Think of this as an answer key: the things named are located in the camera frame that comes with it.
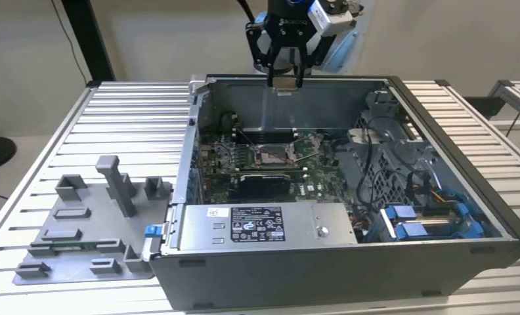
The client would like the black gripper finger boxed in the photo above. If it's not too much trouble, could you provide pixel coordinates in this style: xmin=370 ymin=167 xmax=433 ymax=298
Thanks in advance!
xmin=244 ymin=22 xmax=282 ymax=88
xmin=294 ymin=31 xmax=326 ymax=89

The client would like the silver CPU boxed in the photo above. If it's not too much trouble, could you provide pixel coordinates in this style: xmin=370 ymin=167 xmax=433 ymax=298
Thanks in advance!
xmin=273 ymin=77 xmax=298 ymax=91

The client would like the black RAM slot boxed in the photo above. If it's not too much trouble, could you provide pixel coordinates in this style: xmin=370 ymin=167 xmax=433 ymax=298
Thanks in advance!
xmin=236 ymin=129 xmax=297 ymax=136
xmin=237 ymin=165 xmax=308 ymax=175
xmin=236 ymin=135 xmax=297 ymax=144

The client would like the CPU socket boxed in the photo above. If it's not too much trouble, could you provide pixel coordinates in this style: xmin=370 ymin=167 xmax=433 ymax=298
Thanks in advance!
xmin=253 ymin=144 xmax=294 ymax=167

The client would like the metal socket cover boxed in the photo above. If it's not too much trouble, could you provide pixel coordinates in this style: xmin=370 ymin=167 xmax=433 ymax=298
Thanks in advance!
xmin=292 ymin=134 xmax=326 ymax=161

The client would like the thin metal locking lever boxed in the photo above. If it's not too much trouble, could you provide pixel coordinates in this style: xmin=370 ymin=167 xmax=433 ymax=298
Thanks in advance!
xmin=236 ymin=127 xmax=256 ymax=146

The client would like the green motherboard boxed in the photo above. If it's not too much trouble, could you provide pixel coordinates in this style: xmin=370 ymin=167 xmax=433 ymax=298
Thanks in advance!
xmin=196 ymin=131 xmax=353 ymax=204

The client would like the black expansion card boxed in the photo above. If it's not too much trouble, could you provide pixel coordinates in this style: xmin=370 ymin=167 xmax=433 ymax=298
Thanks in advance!
xmin=237 ymin=173 xmax=292 ymax=198

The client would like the grey perforated disk bay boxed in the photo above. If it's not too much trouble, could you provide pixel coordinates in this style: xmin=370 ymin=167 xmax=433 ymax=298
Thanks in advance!
xmin=342 ymin=124 xmax=462 ymax=213

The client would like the blue disk carrier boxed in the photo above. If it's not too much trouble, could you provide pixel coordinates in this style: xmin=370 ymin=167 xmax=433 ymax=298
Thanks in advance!
xmin=384 ymin=205 xmax=417 ymax=219
xmin=454 ymin=201 xmax=485 ymax=239
xmin=394 ymin=221 xmax=429 ymax=241

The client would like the silver power supply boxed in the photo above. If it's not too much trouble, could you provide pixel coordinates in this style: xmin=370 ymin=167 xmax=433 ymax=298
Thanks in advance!
xmin=178 ymin=202 xmax=358 ymax=250

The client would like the grey parts rack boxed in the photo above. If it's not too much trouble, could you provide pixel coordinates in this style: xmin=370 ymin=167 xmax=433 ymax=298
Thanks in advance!
xmin=13 ymin=154 xmax=176 ymax=285

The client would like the dark grey PC case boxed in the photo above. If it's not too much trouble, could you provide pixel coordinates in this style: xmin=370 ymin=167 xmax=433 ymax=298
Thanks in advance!
xmin=148 ymin=73 xmax=520 ymax=311

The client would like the green RAM stick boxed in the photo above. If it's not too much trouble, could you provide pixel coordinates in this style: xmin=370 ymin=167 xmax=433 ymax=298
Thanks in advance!
xmin=30 ymin=240 xmax=121 ymax=250

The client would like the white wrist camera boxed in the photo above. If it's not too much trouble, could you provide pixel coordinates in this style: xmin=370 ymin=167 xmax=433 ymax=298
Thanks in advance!
xmin=306 ymin=0 xmax=358 ymax=37

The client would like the black cable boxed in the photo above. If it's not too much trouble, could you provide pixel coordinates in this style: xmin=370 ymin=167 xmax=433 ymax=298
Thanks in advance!
xmin=236 ymin=0 xmax=257 ymax=24

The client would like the black wire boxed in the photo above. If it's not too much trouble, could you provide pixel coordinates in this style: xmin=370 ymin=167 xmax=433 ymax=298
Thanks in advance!
xmin=361 ymin=116 xmax=414 ymax=211

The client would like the black upright post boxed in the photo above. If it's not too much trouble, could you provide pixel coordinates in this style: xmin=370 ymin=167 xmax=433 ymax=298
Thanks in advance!
xmin=61 ymin=0 xmax=116 ymax=82

